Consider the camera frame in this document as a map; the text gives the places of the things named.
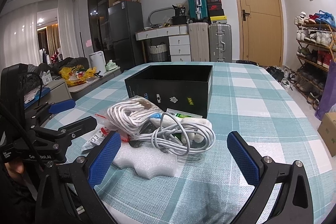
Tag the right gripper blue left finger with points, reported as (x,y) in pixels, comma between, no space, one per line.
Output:
(67,191)

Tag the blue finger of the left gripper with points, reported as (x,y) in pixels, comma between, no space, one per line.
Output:
(60,139)
(46,110)

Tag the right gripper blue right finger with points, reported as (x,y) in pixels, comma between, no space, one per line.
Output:
(293,203)

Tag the small red-print plastic packet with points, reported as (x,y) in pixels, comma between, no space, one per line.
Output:
(103,129)

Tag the white foam sheet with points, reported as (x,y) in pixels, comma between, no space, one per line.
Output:
(147,162)

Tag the green medicine sachet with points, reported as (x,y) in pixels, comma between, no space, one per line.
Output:
(182,114)

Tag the person's left hand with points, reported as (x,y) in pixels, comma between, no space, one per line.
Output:
(15,170)

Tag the grey tv cabinet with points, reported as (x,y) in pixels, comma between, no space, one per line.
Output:
(59,91)

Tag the yellow plastic bag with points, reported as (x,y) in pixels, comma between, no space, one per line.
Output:
(78,75)

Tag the white air purifier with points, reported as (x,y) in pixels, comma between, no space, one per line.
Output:
(97,60)

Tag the brown cardboard box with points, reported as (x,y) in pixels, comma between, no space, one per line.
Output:
(327,130)

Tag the dark grey refrigerator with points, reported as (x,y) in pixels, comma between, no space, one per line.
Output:
(125,20)

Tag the woven laundry basket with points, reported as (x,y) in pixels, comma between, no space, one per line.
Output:
(159,53)

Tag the dark glass cabinet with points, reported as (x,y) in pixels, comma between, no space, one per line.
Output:
(100,27)

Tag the black cardboard box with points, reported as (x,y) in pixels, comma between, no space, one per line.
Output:
(181,87)

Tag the white drawer desk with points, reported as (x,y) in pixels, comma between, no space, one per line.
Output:
(176,38)

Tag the beige suitcase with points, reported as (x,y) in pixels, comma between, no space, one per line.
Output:
(199,41)

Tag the wooden shoe rack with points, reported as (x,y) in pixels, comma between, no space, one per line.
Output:
(316,50)

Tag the teal suitcase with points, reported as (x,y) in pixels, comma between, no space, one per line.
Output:
(198,10)

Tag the silver suitcase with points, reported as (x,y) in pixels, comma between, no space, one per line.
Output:
(220,43)

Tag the wooden door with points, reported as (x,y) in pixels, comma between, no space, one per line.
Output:
(261,30)

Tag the stacked shoe boxes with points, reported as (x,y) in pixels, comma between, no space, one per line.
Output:
(216,12)

